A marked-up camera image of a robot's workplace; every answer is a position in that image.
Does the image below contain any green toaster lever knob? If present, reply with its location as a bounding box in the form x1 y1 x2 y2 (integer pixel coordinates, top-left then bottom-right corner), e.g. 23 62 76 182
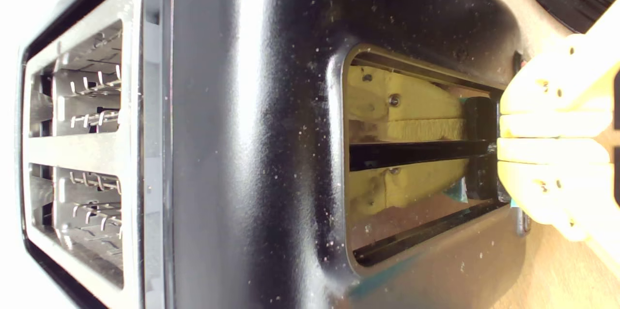
448 96 512 204

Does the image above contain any black two-slot toaster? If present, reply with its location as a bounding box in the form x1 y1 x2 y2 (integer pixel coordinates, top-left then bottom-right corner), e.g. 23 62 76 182
17 0 533 309

